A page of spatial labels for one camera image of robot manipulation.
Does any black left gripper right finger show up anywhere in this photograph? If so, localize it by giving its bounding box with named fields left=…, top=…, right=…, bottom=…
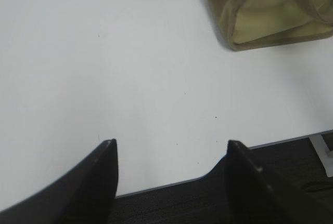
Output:
left=226, top=140, right=333, bottom=224

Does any white table leg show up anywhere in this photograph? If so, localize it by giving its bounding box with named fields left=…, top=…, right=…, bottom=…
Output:
left=310, top=135, right=332, bottom=177

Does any yellow canvas bag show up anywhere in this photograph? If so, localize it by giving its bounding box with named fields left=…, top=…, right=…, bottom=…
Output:
left=208, top=0, right=332, bottom=50

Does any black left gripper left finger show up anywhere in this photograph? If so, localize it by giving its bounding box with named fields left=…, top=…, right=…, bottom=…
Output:
left=1, top=139, right=119, bottom=223

